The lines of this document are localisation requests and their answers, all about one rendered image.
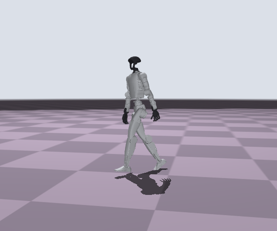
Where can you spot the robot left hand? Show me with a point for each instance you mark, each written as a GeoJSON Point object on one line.
{"type": "Point", "coordinates": [155, 114]}

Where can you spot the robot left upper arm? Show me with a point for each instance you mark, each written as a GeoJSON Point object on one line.
{"type": "Point", "coordinates": [143, 78]}

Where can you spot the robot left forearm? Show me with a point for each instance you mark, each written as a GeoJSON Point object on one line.
{"type": "Point", "coordinates": [151, 99]}

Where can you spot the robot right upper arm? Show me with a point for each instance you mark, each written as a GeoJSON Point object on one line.
{"type": "Point", "coordinates": [127, 94]}

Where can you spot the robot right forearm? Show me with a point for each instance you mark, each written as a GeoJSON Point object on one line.
{"type": "Point", "coordinates": [127, 104]}

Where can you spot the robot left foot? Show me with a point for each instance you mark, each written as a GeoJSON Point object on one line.
{"type": "Point", "coordinates": [124, 169]}

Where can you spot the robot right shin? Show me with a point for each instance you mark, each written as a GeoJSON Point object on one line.
{"type": "Point", "coordinates": [153, 150]}

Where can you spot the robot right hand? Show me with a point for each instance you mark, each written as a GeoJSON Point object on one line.
{"type": "Point", "coordinates": [124, 118]}

